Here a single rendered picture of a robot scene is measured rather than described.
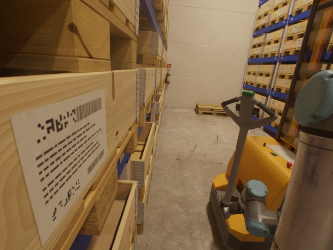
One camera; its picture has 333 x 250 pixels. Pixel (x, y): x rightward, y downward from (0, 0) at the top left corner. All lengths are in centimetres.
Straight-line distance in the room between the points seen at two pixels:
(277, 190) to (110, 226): 114
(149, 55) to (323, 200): 172
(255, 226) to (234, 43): 687
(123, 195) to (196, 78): 627
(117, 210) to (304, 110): 83
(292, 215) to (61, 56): 53
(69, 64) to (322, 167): 47
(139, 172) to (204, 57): 620
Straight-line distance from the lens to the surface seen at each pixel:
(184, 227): 201
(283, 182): 147
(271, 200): 152
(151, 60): 186
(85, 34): 32
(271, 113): 130
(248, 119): 138
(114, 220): 90
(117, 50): 66
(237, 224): 172
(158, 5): 194
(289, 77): 500
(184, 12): 713
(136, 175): 118
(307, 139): 44
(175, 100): 699
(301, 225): 48
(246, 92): 131
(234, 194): 184
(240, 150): 149
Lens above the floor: 154
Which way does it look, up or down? 19 degrees down
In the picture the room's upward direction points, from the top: 5 degrees clockwise
